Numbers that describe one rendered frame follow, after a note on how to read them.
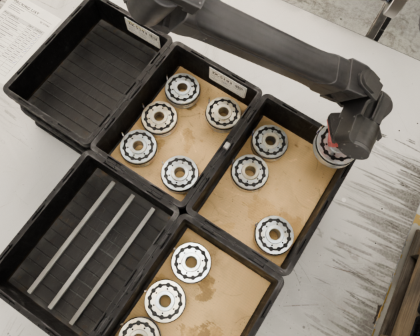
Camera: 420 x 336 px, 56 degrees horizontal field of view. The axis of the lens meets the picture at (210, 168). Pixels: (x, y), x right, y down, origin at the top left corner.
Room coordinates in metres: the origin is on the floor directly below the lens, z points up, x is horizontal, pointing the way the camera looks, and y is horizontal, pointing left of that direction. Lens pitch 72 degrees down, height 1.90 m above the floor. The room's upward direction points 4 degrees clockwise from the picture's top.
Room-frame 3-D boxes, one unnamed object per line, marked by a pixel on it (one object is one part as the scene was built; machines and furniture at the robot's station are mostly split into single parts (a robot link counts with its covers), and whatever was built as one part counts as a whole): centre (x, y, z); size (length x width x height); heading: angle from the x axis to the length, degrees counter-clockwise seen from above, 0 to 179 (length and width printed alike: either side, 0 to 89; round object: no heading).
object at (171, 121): (0.48, 0.16, 0.86); 0.10 x 0.10 x 0.01
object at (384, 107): (0.36, -0.29, 1.23); 0.07 x 0.06 x 0.07; 156
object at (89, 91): (0.59, 0.36, 0.87); 0.40 x 0.30 x 0.11; 151
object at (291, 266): (0.30, -0.17, 0.92); 0.40 x 0.30 x 0.02; 151
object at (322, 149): (0.36, -0.29, 1.04); 0.10 x 0.10 x 0.01
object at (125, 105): (0.45, 0.09, 0.92); 0.40 x 0.30 x 0.02; 151
